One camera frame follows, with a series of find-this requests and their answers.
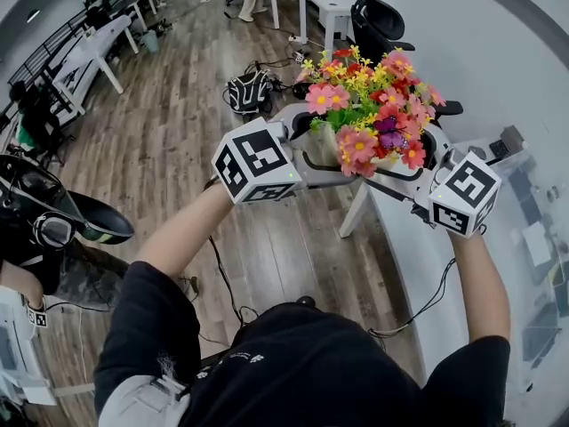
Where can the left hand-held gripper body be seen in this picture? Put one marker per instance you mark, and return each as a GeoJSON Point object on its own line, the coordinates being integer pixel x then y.
{"type": "Point", "coordinates": [253, 163]}

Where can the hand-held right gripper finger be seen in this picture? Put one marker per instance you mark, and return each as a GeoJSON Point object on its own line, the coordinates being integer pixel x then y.
{"type": "Point", "coordinates": [440, 147]}
{"type": "Point", "coordinates": [400, 187]}

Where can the black office chair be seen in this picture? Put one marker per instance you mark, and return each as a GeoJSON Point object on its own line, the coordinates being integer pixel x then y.
{"type": "Point", "coordinates": [378, 20]}

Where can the person's left forearm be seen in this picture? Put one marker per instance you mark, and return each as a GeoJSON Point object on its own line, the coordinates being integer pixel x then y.
{"type": "Point", "coordinates": [186, 234]}

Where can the pale green bin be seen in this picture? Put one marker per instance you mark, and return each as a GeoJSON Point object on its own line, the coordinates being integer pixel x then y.
{"type": "Point", "coordinates": [150, 42]}

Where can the grey shoulder pack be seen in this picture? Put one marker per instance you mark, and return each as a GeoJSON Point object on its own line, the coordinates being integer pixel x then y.
{"type": "Point", "coordinates": [133, 403]}

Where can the colourful flowers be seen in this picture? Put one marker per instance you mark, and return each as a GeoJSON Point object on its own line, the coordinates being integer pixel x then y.
{"type": "Point", "coordinates": [360, 145]}

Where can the white power strip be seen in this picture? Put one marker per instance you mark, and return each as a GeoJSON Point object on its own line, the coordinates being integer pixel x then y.
{"type": "Point", "coordinates": [298, 39]}

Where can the black white patterned backpack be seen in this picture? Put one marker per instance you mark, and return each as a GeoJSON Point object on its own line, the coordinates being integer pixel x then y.
{"type": "Point", "coordinates": [249, 91]}

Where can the clear plastic storage bin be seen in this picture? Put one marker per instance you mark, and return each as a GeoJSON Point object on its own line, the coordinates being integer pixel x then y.
{"type": "Point", "coordinates": [515, 256]}

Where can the person's dark left shoe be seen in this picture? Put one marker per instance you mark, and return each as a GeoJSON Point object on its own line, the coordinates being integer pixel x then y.
{"type": "Point", "coordinates": [306, 301]}

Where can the person's right forearm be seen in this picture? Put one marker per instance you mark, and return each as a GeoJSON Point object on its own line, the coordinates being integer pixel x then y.
{"type": "Point", "coordinates": [480, 283]}

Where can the person's black shirt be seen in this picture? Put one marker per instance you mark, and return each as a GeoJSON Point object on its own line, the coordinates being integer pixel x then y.
{"type": "Point", "coordinates": [311, 372]}

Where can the small black bag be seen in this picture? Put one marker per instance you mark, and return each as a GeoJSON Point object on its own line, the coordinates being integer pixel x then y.
{"type": "Point", "coordinates": [300, 91]}

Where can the white work table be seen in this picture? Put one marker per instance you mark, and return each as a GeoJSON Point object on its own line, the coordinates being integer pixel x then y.
{"type": "Point", "coordinates": [13, 349]}

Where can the ceiling light panel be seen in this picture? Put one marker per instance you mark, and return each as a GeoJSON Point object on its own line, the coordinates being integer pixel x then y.
{"type": "Point", "coordinates": [33, 16]}

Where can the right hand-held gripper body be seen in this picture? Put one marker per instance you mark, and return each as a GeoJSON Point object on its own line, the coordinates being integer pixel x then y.
{"type": "Point", "coordinates": [467, 194]}

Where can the white side table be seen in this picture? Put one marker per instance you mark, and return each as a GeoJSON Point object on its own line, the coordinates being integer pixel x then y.
{"type": "Point", "coordinates": [102, 38]}

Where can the white card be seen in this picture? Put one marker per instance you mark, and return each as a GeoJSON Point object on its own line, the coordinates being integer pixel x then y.
{"type": "Point", "coordinates": [535, 243]}

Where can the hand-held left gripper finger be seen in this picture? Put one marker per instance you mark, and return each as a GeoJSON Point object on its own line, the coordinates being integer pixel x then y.
{"type": "Point", "coordinates": [329, 177]}
{"type": "Point", "coordinates": [289, 111]}

